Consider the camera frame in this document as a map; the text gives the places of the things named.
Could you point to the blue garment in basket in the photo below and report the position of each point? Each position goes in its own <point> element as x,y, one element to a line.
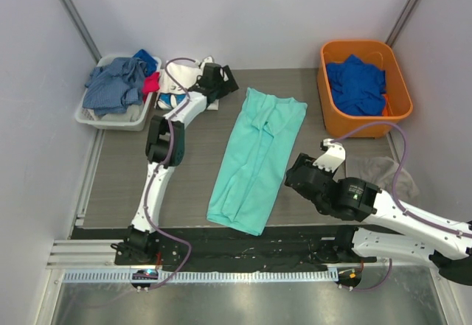
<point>150,62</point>

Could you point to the teal t shirt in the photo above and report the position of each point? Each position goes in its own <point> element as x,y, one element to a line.
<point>254,162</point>

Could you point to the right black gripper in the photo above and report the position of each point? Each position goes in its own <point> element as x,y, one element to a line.
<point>295,174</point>

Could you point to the red garment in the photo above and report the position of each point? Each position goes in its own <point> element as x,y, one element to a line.
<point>151,84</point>

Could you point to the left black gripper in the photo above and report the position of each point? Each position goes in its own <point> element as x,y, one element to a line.
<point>221,80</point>

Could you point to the royal blue garment in tub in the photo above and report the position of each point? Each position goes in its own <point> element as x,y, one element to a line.
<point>357,88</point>

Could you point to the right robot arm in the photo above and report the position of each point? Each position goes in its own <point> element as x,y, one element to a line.
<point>418,235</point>

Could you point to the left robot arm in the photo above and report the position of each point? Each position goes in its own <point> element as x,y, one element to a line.
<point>165,149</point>

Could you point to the white printed t shirt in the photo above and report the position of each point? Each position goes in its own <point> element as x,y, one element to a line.
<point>171,94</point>

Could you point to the orange plastic tub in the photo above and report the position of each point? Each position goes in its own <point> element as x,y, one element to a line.
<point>379,54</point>

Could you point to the aluminium rail frame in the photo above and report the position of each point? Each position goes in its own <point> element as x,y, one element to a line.
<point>98,253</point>

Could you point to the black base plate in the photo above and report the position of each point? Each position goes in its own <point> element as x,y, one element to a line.
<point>225,250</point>

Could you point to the white slotted cable duct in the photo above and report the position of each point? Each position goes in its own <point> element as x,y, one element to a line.
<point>141,276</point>

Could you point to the grey garment in basket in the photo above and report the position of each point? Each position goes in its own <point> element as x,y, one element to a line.
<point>132,114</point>

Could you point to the orange garment in tub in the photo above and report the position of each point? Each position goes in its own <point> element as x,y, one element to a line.
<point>387,108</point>

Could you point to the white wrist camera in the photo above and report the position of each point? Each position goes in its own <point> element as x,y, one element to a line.
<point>208,59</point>
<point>332,158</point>

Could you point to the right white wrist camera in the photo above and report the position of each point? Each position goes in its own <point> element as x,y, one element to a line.
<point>332,158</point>

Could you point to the grey bucket hat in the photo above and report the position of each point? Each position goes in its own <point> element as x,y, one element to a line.
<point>380,171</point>

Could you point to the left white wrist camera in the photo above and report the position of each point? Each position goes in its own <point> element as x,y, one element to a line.
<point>208,59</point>

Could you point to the blue checked shirt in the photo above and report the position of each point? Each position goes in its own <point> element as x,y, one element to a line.
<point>112,88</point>

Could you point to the white laundry basket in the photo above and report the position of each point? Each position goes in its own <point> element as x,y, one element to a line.
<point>87,117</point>

